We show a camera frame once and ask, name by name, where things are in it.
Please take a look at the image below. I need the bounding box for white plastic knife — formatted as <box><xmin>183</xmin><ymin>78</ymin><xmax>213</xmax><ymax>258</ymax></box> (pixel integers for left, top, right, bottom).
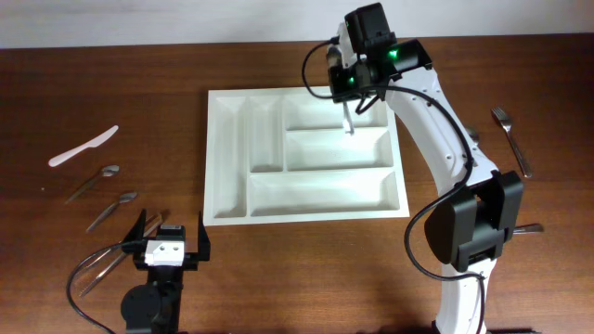
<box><xmin>47</xmin><ymin>125</ymin><xmax>119</xmax><ymax>167</ymax></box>

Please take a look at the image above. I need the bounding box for small teaspoon lower left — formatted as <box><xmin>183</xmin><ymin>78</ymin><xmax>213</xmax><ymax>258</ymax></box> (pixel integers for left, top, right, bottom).
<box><xmin>85</xmin><ymin>192</ymin><xmax>138</xmax><ymax>233</ymax></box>

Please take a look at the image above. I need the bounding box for metal fork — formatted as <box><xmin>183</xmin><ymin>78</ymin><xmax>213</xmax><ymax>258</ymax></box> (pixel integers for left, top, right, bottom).
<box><xmin>513</xmin><ymin>224</ymin><xmax>544</xmax><ymax>235</ymax></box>
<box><xmin>491</xmin><ymin>107</ymin><xmax>533</xmax><ymax>178</ymax></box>

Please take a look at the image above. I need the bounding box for small teaspoon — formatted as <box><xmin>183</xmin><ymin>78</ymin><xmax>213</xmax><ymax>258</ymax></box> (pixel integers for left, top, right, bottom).
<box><xmin>85</xmin><ymin>192</ymin><xmax>138</xmax><ymax>233</ymax></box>
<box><xmin>65</xmin><ymin>164</ymin><xmax>120</xmax><ymax>204</ymax></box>

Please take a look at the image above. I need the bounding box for small teaspoon upper left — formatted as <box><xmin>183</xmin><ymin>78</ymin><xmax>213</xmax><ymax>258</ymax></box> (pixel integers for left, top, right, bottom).
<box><xmin>65</xmin><ymin>164</ymin><xmax>120</xmax><ymax>204</ymax></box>

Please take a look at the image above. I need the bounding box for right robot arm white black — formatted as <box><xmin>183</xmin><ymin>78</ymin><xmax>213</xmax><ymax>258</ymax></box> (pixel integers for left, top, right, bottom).
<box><xmin>325</xmin><ymin>3</ymin><xmax>523</xmax><ymax>333</ymax></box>

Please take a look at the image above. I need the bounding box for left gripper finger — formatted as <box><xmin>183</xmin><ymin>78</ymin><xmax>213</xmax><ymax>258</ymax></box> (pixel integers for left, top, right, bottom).
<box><xmin>123</xmin><ymin>209</ymin><xmax>147</xmax><ymax>243</ymax></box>
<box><xmin>198</xmin><ymin>212</ymin><xmax>210</xmax><ymax>254</ymax></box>

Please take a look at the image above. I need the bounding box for large metal spoon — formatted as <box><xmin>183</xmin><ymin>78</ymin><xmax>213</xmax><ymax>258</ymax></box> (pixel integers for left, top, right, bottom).
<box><xmin>466</xmin><ymin>127</ymin><xmax>480</xmax><ymax>146</ymax></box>
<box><xmin>342</xmin><ymin>102</ymin><xmax>355</xmax><ymax>135</ymax></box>

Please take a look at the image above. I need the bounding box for metal knife near left arm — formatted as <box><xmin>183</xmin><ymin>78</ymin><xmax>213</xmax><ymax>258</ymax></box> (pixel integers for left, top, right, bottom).
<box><xmin>75</xmin><ymin>213</ymin><xmax>163</xmax><ymax>276</ymax></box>

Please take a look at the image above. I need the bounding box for white plastic cutlery tray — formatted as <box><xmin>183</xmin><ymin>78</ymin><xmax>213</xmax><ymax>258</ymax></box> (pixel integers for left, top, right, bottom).
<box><xmin>203</xmin><ymin>87</ymin><xmax>409</xmax><ymax>226</ymax></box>

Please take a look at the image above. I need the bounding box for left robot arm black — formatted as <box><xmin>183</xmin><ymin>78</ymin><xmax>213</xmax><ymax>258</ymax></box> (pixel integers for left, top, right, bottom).
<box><xmin>121</xmin><ymin>210</ymin><xmax>211</xmax><ymax>334</ymax></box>

